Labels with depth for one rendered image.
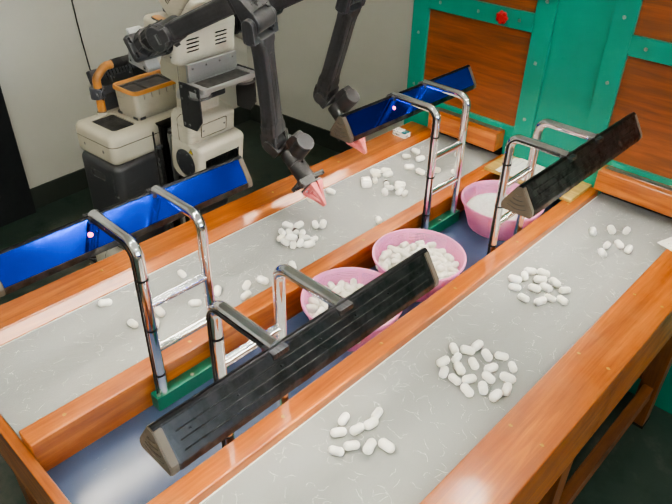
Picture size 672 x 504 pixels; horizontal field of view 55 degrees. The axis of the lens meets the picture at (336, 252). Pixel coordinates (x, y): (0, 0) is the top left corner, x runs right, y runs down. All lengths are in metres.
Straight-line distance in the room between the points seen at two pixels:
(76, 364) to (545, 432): 1.05
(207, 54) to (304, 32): 1.80
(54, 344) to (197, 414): 0.79
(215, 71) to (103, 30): 1.53
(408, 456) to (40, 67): 2.84
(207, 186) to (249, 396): 0.66
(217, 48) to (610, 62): 1.28
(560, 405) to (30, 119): 2.95
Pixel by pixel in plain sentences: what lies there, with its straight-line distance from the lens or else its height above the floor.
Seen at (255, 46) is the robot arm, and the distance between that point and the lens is 1.86.
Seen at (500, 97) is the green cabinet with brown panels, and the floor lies 0.96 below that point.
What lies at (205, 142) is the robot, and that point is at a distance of 2.42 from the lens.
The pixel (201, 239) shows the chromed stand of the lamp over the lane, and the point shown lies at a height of 1.06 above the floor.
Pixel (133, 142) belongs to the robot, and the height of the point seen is 0.76.
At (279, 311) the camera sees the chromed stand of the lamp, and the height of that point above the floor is 1.01.
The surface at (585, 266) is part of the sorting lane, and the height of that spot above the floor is 0.74.
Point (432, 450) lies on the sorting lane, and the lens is 1.39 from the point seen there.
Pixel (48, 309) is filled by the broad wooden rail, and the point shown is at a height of 0.76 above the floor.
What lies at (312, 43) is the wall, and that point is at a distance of 4.08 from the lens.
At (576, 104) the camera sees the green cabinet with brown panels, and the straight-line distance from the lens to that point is 2.32.
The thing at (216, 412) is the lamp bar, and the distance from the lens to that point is 0.99.
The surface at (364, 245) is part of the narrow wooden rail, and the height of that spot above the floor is 0.77.
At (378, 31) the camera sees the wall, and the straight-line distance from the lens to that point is 3.75.
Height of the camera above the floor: 1.81
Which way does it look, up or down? 35 degrees down
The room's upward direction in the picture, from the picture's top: 1 degrees clockwise
